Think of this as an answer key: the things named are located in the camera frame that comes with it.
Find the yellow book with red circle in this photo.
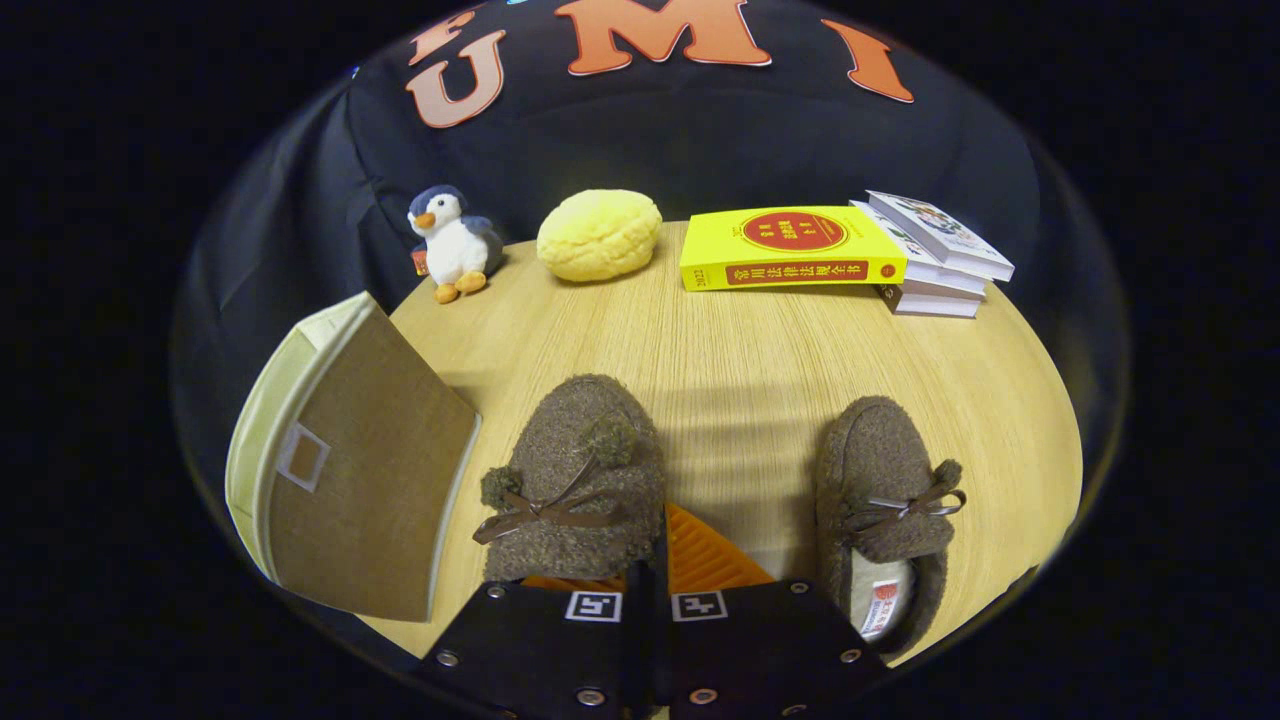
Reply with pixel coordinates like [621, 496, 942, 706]
[680, 205, 908, 292]

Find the brown fuzzy slipper shoe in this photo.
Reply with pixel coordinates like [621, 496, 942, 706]
[814, 396, 967, 658]
[472, 374, 668, 584]

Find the yellow plush bread toy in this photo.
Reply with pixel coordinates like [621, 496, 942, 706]
[537, 189, 663, 283]

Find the white book with colourful cover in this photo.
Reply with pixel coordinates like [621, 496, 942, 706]
[866, 190, 1015, 283]

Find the beige fabric storage box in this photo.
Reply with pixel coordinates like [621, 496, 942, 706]
[225, 291, 482, 623]

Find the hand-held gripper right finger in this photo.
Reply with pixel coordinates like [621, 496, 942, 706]
[655, 502, 891, 720]

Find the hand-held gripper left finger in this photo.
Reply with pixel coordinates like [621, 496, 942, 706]
[420, 562, 646, 720]

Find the penguin plush toy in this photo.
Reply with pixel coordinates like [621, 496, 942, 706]
[407, 185, 504, 304]

